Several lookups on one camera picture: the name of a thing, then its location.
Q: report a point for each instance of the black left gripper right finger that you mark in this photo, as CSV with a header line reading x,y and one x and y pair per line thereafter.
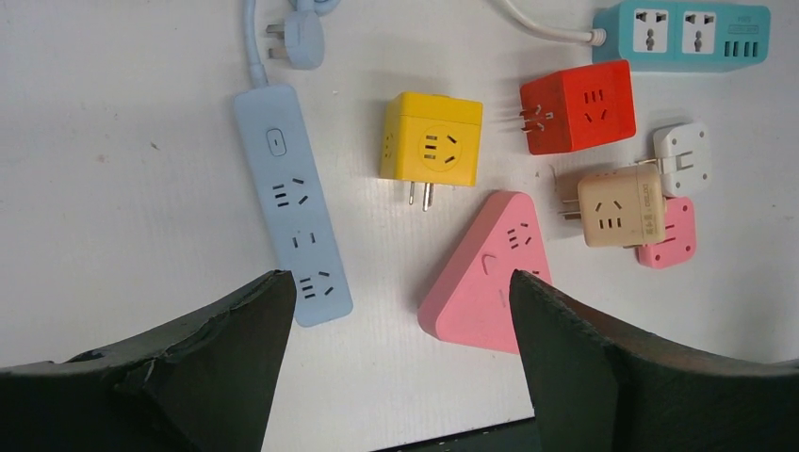
x,y
598,383

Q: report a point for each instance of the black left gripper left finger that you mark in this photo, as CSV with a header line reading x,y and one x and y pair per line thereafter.
x,y
204,381

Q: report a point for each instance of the pink power strip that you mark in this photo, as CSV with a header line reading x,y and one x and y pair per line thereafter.
x,y
468,303

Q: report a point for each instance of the pink plug adapter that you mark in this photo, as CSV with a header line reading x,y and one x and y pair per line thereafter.
x,y
679,245

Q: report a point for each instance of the beige cube socket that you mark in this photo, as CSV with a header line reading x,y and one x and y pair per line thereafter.
x,y
617,207

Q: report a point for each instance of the white plug adapter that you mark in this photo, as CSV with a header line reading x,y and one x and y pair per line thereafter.
x,y
682,156

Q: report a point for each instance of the red cube socket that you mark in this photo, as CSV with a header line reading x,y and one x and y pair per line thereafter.
x,y
577,109

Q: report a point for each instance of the yellow cube socket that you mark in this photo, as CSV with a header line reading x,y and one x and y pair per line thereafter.
x,y
431,140

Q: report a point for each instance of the teal power strip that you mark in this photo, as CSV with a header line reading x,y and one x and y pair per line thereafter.
x,y
684,36

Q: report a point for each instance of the light blue power strip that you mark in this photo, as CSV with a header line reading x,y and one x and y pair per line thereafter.
x,y
285,176

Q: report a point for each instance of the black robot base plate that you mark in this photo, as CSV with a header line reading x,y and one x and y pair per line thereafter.
x,y
521,435

